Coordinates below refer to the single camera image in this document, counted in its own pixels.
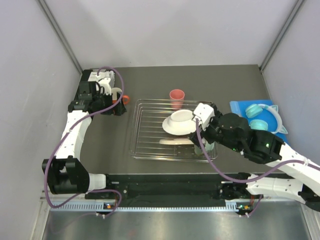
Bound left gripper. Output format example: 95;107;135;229
93;90;127;116

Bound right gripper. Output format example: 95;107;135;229
187;112;242;153

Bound orange mug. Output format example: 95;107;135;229
111;87;130;105

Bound green ceramic bowl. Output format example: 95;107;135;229
194;142;215;155

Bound white blue-rimmed plate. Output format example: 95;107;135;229
162;109;196;136

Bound pink floral plate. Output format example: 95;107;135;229
159;137;194;146

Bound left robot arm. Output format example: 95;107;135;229
42;79;129;199

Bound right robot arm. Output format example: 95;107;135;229
190;113;320;211

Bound teal cat-ear headphones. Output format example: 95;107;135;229
245;103;288;135

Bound pink plastic cup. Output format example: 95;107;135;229
169;89;185;110

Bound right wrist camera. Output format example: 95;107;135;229
192;102;215;131

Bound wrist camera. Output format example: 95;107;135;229
192;102;215;131
97;77;114;96

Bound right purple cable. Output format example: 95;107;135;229
195;118;320;218

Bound purple cable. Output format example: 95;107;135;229
43;66;125;218
195;118;320;218

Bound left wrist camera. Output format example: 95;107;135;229
97;77;114;96

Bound wire dish rack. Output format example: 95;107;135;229
129;99;207;163

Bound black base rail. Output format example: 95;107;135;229
84;173;266;217

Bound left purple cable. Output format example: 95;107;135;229
43;66;125;218

